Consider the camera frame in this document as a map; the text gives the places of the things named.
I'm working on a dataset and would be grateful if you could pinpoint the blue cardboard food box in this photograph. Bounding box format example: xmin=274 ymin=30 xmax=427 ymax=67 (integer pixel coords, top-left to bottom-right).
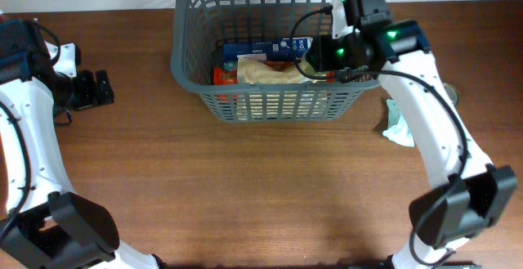
xmin=222 ymin=37 xmax=313 ymax=62

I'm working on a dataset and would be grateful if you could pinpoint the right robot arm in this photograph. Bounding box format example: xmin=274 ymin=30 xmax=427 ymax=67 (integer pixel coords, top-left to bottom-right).
xmin=304 ymin=0 xmax=517 ymax=269

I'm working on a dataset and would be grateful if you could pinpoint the white green wrapped packet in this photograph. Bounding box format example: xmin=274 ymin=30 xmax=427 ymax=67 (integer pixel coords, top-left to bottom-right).
xmin=382 ymin=99 xmax=415 ymax=147

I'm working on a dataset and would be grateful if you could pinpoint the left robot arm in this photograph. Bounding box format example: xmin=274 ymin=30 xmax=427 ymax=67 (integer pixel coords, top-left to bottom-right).
xmin=1 ymin=19 xmax=163 ymax=269

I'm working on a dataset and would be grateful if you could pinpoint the silver top tin can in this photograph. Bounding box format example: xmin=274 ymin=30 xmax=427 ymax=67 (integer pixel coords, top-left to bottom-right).
xmin=443 ymin=83 xmax=458 ymax=106

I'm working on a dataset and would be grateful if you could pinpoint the grey plastic shopping basket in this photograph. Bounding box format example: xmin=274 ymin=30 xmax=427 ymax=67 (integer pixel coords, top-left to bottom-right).
xmin=171 ymin=0 xmax=378 ymax=123

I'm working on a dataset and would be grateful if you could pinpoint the orange spaghetti packet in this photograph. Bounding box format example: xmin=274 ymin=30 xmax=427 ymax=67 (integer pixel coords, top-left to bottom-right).
xmin=213 ymin=61 xmax=291 ymax=85

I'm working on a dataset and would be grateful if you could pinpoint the clear bag of breadcrumbs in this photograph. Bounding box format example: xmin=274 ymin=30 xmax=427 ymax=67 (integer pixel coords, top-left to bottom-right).
xmin=237 ymin=58 xmax=315 ymax=84

